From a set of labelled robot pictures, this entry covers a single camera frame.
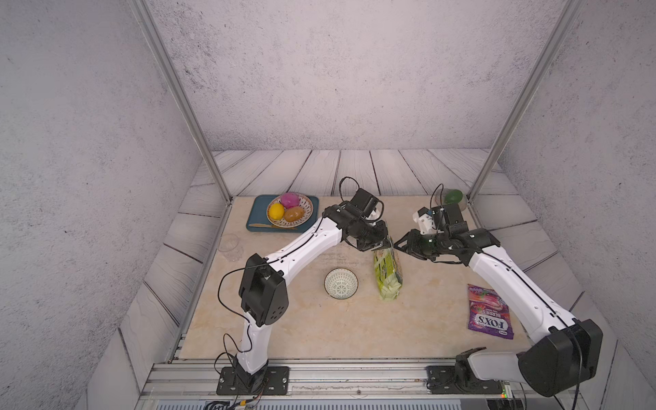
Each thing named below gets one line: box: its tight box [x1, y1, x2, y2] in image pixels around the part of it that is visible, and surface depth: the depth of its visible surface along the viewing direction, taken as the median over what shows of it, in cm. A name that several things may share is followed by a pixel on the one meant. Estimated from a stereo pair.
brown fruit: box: [283, 205, 305, 223], surface depth 110 cm
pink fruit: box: [281, 192, 300, 209], surface depth 114 cm
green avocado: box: [444, 188, 464, 205], surface depth 120 cm
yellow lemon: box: [268, 202, 285, 221], surface depth 112 cm
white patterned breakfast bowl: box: [323, 267, 359, 300], surface depth 93 cm
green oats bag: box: [373, 247, 404, 302], surface depth 86 cm
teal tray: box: [246, 194, 320, 234], surface depth 113 cm
